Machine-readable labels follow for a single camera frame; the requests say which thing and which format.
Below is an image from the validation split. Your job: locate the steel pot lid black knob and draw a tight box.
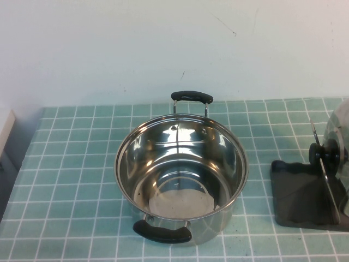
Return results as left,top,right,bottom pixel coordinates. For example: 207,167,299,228
309,98,349,219

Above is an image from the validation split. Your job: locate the green checked tablecloth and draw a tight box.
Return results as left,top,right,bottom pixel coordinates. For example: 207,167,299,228
0,97,349,262

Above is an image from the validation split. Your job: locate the white grey panel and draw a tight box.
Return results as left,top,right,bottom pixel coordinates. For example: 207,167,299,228
0,109,19,175

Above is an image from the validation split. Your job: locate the steel pot with black handles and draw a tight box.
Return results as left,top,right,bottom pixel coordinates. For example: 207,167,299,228
114,91,249,248

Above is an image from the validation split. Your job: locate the grey lid rack with wires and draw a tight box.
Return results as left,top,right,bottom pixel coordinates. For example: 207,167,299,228
271,120,349,233

